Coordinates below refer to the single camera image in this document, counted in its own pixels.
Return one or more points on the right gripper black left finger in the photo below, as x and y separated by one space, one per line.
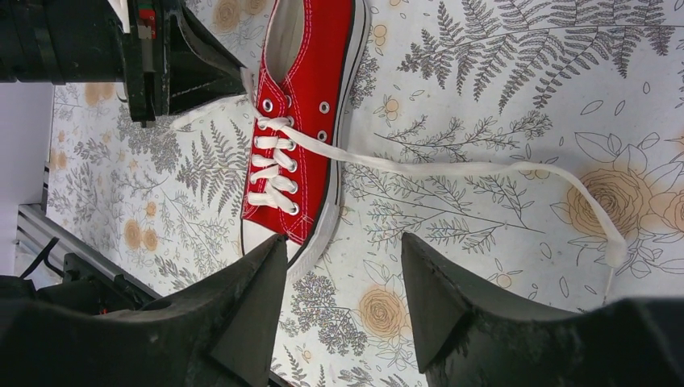
219 331

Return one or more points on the floral patterned mat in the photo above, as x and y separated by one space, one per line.
593 87

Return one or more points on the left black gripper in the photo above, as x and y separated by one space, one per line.
166 59

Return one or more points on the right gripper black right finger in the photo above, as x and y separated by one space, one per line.
470 332

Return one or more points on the red sneaker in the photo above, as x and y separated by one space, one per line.
304 123

